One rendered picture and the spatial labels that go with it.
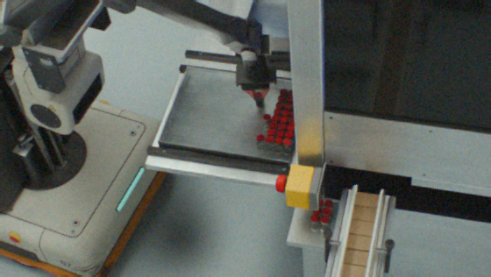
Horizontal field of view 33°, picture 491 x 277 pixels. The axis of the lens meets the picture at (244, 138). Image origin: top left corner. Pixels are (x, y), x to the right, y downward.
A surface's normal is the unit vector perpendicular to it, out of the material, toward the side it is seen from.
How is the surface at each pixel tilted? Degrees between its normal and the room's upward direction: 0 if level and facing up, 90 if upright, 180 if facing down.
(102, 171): 0
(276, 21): 0
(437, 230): 90
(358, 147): 90
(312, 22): 90
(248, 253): 0
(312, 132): 90
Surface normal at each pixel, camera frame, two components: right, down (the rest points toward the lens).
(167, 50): -0.08, -0.61
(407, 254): -0.24, 0.78
